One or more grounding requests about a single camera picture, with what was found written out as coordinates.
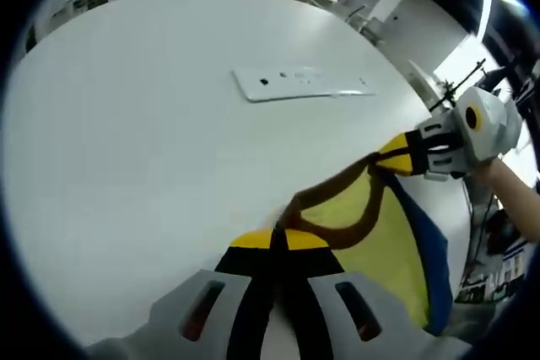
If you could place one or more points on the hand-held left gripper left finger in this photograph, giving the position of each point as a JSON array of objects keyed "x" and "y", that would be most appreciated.
[{"x": 198, "y": 313}]

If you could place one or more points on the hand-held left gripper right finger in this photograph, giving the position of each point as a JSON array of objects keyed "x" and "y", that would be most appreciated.
[{"x": 333, "y": 313}]

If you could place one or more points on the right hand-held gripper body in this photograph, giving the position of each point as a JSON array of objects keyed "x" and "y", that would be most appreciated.
[{"x": 493, "y": 132}]

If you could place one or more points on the yellow garment with coloured sleeves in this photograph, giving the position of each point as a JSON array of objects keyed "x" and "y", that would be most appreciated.
[{"x": 379, "y": 242}]

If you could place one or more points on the black tripod stand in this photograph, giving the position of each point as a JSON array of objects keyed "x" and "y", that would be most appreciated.
[{"x": 457, "y": 86}]

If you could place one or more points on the ceiling light strip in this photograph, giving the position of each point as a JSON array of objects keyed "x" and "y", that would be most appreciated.
[{"x": 486, "y": 1}]

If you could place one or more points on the white table socket panel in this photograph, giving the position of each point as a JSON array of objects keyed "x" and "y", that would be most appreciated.
[{"x": 295, "y": 86}]

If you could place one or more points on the dark wall screen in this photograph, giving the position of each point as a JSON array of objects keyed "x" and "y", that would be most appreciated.
[{"x": 510, "y": 18}]

